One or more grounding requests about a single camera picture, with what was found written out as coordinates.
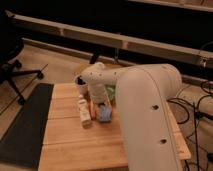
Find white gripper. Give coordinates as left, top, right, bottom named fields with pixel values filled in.
left=89, top=84, right=107, bottom=104

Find white plastic bottle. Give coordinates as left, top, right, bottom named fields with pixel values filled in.
left=78, top=95, right=92, bottom=127

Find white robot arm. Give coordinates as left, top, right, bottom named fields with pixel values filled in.
left=81, top=62, right=182, bottom=171

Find green ceramic bowl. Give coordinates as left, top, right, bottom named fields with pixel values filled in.
left=106, top=85, right=115, bottom=101

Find white cup dark contents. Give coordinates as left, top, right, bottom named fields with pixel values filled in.
left=74, top=75, right=88, bottom=97

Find blue sponge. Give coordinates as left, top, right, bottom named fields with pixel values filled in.
left=98, top=105, right=112, bottom=122

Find black floor mat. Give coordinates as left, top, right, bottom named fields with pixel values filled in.
left=0, top=83, right=53, bottom=169

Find black office chair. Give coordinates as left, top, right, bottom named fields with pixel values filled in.
left=0, top=9, right=44, bottom=105

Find long white rail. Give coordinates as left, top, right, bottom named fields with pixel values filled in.
left=6, top=11, right=213, bottom=69

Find black floor cables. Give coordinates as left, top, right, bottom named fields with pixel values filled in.
left=167, top=79, right=213, bottom=171

